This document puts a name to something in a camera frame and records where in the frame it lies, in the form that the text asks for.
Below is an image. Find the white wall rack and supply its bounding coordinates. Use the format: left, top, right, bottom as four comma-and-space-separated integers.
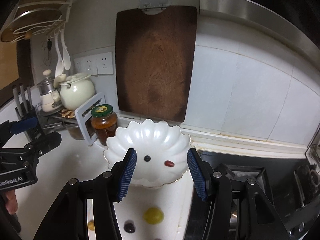
1, 0, 73, 43

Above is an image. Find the green round fruit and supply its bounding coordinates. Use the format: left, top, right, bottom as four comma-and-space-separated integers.
143, 207, 164, 225

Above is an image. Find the white scalloped fruit bowl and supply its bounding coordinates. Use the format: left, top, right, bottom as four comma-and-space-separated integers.
103, 119, 191, 188

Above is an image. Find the blueberry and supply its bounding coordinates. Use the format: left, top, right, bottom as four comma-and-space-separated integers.
144, 155, 151, 162

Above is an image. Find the white tray stand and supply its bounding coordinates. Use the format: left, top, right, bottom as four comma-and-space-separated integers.
75, 92, 106, 146

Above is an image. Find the amber jar green lid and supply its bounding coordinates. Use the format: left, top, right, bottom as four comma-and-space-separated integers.
91, 104, 118, 146

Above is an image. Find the white wall socket strip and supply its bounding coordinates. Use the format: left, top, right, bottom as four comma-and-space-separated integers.
74, 51, 114, 75

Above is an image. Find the black knife block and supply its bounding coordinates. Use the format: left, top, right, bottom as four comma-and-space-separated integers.
12, 83, 44, 142

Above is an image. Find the dark purple grape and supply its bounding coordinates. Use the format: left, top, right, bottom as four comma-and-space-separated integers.
123, 220, 136, 233

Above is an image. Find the small yellow longan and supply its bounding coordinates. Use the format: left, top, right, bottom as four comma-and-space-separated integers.
87, 220, 95, 231

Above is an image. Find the black gas stove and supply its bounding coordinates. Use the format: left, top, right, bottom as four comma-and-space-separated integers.
185, 152, 319, 239

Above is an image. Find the small steel cream pot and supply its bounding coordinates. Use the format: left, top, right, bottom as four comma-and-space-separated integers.
37, 69, 62, 113

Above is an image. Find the cream ceramic pot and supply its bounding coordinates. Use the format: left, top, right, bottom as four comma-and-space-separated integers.
60, 73, 95, 111

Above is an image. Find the person's left hand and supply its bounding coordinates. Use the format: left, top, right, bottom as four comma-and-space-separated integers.
5, 190, 18, 215

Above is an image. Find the dark wooden cutting board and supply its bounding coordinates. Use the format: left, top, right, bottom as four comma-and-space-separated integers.
115, 5, 198, 122

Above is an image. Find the white rice spoon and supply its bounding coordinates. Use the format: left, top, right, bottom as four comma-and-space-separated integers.
61, 29, 71, 71

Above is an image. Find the red cherry tomato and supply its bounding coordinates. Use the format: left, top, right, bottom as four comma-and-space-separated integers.
164, 160, 175, 167

